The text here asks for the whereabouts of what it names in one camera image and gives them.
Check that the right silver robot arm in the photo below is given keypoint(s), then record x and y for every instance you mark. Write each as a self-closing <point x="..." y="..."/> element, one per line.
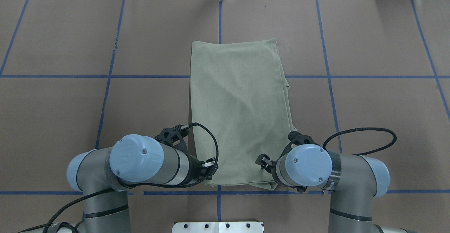
<point x="353" y="180"/>

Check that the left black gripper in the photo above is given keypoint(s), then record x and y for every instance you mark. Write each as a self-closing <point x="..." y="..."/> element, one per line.
<point x="193" y="168"/>

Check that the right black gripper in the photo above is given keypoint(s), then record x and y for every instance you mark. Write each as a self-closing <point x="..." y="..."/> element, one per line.
<point x="264" y="161"/>

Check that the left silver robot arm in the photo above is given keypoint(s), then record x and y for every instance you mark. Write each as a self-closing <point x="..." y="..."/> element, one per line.
<point x="104" y="176"/>

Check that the olive green long-sleeve shirt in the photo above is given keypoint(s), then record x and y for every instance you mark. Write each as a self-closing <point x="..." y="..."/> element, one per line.
<point x="239" y="92"/>

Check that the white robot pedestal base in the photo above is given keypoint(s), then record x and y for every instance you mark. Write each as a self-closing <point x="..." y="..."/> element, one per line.
<point x="219" y="227"/>

